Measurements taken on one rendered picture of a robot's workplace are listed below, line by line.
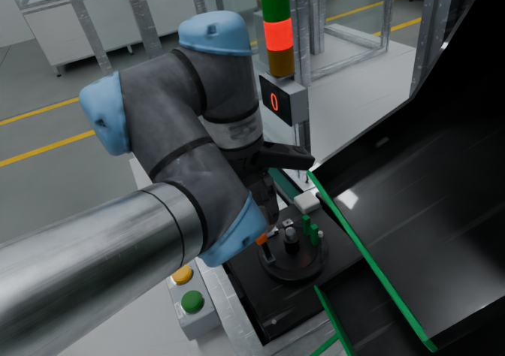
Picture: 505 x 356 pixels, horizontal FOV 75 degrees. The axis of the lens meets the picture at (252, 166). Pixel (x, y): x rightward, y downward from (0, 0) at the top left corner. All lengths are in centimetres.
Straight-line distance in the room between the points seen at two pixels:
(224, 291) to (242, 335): 9
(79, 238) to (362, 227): 18
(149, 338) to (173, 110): 57
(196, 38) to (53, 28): 511
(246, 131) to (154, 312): 54
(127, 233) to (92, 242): 2
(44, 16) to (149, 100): 511
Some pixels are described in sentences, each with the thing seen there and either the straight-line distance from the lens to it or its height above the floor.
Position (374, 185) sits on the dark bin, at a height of 136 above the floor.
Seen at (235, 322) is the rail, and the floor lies 95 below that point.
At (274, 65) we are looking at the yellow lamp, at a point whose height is 128.
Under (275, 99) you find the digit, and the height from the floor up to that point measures 121.
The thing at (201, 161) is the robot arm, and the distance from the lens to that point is 31.
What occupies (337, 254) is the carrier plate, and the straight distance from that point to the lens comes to 69.
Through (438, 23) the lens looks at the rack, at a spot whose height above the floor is 145.
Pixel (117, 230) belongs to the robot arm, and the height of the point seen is 138.
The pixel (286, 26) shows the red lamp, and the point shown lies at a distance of 63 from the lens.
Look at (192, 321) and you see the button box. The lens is 67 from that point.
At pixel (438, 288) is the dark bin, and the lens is 21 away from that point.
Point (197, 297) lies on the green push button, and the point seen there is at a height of 97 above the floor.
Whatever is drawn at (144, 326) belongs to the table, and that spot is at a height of 86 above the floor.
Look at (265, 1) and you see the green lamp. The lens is 62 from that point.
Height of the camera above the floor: 153
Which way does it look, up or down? 39 degrees down
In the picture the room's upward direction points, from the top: 11 degrees counter-clockwise
